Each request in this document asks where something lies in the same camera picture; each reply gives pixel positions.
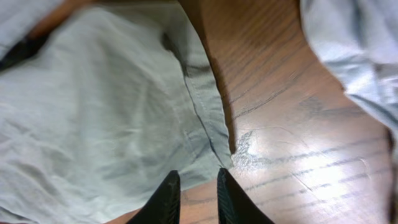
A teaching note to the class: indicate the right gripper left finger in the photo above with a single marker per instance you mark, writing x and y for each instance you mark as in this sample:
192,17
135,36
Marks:
163,207

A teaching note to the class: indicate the khaki green shorts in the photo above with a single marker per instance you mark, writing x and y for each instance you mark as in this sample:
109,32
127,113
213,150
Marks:
97,113

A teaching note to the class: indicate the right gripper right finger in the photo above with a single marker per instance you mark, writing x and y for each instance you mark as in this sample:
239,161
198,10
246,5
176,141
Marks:
234,205

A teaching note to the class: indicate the light striped crumpled shirt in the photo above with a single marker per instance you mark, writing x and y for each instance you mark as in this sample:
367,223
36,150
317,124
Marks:
356,40

